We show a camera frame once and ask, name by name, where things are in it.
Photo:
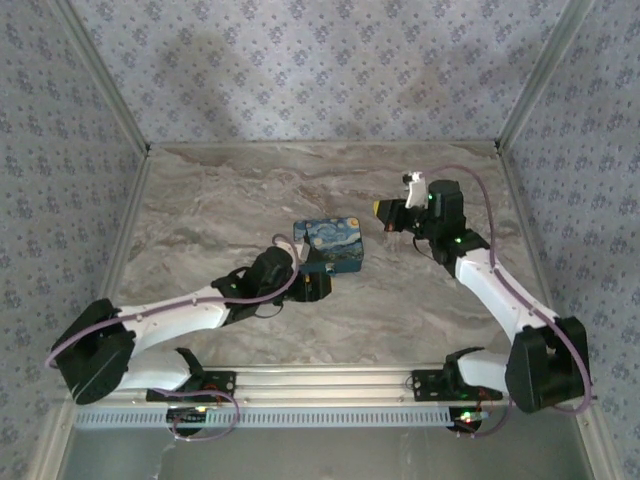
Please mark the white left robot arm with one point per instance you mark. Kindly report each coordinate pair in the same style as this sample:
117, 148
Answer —
175, 312

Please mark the blue starry night box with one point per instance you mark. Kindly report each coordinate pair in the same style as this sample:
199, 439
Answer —
332, 240

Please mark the small circuit board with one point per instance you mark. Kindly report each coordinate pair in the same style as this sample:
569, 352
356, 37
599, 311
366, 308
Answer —
467, 416
187, 415

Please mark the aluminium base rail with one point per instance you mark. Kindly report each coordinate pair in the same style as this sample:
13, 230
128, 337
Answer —
325, 382

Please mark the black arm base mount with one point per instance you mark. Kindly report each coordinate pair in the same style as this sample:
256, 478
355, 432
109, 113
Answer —
425, 385
220, 382

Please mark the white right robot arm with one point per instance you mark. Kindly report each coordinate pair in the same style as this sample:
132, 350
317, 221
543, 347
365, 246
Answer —
495, 290

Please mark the aluminium frame post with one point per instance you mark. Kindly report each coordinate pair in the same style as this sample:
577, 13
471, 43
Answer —
540, 75
104, 75

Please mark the aluminium table side rail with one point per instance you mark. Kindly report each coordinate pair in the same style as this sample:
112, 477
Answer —
120, 250
525, 225

